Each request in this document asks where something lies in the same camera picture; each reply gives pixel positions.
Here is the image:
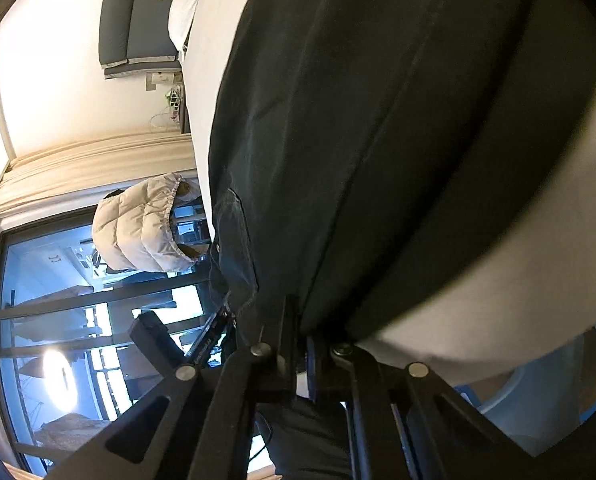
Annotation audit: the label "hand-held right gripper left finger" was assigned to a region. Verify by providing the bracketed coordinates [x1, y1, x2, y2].
[43, 295, 301, 480]

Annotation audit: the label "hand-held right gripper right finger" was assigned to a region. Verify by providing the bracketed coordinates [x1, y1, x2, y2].
[305, 335, 536, 480]

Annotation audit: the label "black denim pants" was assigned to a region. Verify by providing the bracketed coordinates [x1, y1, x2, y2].
[208, 0, 596, 346]

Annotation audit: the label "beige puffer jacket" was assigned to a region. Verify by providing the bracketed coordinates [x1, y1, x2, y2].
[92, 172, 203, 273]

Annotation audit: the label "large glass window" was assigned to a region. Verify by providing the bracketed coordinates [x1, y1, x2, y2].
[0, 200, 279, 476]

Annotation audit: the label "bed with white sheet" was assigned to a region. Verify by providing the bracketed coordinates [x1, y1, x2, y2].
[168, 0, 596, 396]

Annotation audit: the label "cream curtain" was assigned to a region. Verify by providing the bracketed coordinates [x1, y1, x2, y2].
[0, 132, 201, 218]

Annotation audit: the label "pale blue round basin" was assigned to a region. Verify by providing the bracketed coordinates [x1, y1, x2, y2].
[452, 320, 596, 456]

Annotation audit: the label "dark grey nightstand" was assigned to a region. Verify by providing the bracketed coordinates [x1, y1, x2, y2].
[177, 77, 193, 135]

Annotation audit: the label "grey upholstered headboard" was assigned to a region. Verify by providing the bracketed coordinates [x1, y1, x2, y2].
[98, 0, 183, 80]

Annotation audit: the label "white pillow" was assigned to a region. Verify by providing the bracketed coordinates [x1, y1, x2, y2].
[167, 0, 199, 51]

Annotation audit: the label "white wire basket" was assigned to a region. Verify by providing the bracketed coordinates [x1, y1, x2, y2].
[150, 85, 183, 131]

